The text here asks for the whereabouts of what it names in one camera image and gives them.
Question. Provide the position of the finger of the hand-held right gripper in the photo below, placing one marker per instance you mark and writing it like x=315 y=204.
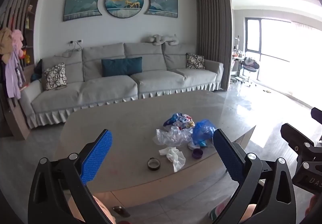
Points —
x=317 y=114
x=293 y=136

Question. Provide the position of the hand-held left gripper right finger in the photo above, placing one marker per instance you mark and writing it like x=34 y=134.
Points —
x=227 y=156

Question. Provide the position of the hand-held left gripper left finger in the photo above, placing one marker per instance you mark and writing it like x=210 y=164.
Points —
x=96 y=156

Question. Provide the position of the purple lid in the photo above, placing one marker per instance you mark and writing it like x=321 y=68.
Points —
x=197 y=155

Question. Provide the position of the blue plastic bag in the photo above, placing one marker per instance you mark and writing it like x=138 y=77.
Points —
x=201 y=131

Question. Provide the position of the white tissue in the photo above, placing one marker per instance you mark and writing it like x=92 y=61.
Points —
x=176 y=156

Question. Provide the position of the tape roll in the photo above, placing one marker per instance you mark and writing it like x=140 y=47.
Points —
x=153 y=168

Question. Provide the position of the clear plastic bag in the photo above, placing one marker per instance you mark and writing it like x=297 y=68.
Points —
x=171 y=136

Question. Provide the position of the colourful printed plastic bag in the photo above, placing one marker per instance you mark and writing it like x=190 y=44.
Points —
x=177 y=119

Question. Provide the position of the coffee table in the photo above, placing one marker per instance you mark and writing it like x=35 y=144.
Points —
x=113 y=118

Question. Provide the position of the person's left leg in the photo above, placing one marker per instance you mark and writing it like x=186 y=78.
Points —
x=103 y=211

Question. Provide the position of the person's leg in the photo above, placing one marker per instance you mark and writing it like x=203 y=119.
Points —
x=249 y=214
x=103 y=211

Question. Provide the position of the small dark object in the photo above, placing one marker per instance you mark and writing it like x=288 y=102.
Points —
x=121 y=211

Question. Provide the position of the person's right leg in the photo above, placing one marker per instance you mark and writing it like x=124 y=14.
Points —
x=249 y=214

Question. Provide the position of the grey sofa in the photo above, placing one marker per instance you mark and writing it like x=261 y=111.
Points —
x=108 y=88

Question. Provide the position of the large window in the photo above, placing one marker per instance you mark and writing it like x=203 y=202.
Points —
x=276 y=50

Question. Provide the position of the swivel chair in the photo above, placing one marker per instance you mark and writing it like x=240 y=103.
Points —
x=249 y=64

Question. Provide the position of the black white floral cushion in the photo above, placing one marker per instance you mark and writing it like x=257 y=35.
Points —
x=195 y=61
x=55 y=77

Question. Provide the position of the teal cushion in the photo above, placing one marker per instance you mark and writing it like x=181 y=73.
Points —
x=122 y=67

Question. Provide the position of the cluttered white desk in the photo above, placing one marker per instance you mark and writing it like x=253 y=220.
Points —
x=237 y=60

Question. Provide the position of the dark cloth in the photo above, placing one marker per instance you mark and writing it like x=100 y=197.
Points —
x=36 y=70

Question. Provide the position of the purple garment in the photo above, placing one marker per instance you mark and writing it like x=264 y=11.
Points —
x=13 y=75

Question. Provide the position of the grey-brown curtain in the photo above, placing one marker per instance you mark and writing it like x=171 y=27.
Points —
x=213 y=38

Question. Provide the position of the yellow toy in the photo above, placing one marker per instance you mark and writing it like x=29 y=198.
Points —
x=26 y=56

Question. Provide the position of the white plush toy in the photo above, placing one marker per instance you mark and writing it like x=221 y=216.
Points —
x=161 y=40

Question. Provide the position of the pink fluffy item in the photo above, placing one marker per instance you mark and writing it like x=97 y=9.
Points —
x=17 y=38

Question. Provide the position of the wooden shelf unit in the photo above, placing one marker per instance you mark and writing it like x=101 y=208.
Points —
x=29 y=25

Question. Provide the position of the yellow bottle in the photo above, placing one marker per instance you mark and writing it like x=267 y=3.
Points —
x=27 y=23

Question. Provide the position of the blue mountain wall picture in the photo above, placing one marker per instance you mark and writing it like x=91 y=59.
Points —
x=161 y=2
x=81 y=6

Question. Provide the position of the round wall picture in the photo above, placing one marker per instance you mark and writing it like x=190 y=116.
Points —
x=124 y=0

